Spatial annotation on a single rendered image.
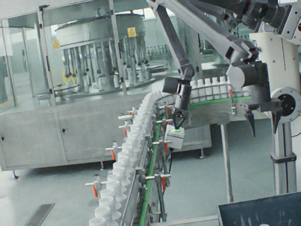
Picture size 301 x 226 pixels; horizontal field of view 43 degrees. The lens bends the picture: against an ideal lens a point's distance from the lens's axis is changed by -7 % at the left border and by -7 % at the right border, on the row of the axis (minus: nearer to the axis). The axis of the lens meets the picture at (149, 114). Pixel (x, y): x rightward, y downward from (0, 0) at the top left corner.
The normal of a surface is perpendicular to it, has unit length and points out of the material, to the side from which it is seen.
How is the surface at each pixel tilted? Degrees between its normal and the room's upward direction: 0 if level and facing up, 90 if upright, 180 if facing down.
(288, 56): 90
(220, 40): 94
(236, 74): 89
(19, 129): 90
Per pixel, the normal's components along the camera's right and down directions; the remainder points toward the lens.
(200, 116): 0.35, 0.10
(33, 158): -0.06, 0.18
